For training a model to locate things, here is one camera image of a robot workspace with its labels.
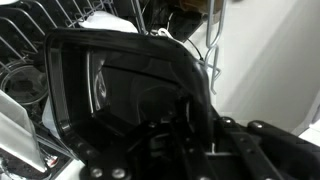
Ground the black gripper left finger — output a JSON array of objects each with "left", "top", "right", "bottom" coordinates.
[{"left": 78, "top": 118, "right": 214, "bottom": 180}]

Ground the metal wire dish drainer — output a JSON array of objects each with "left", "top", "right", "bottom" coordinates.
[{"left": 0, "top": 0, "right": 228, "bottom": 96}]

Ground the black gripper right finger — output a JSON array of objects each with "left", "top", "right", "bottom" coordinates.
[{"left": 216, "top": 116, "right": 320, "bottom": 180}]

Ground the black square plastic bowl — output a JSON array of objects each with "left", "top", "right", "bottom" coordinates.
[{"left": 43, "top": 27, "right": 214, "bottom": 168}]

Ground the amber glass jar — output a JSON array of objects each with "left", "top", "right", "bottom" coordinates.
[{"left": 179, "top": 0, "right": 224, "bottom": 14}]

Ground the clear plastic food container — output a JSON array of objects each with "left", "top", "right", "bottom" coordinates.
[{"left": 0, "top": 63, "right": 50, "bottom": 107}]

